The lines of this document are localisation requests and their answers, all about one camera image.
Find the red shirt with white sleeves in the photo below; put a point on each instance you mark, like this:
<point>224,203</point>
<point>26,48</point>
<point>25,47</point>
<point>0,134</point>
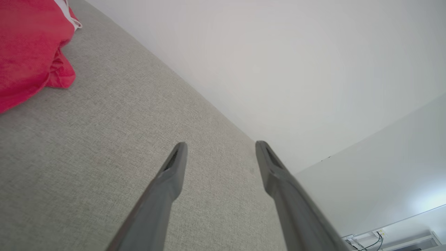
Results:
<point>24,45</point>

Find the grey fabric sofa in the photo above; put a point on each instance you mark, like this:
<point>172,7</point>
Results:
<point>104,139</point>

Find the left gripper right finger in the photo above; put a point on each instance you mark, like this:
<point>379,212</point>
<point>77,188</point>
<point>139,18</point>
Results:
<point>299,216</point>

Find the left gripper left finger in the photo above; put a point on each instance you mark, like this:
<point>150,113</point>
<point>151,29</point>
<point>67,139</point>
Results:
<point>153,212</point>

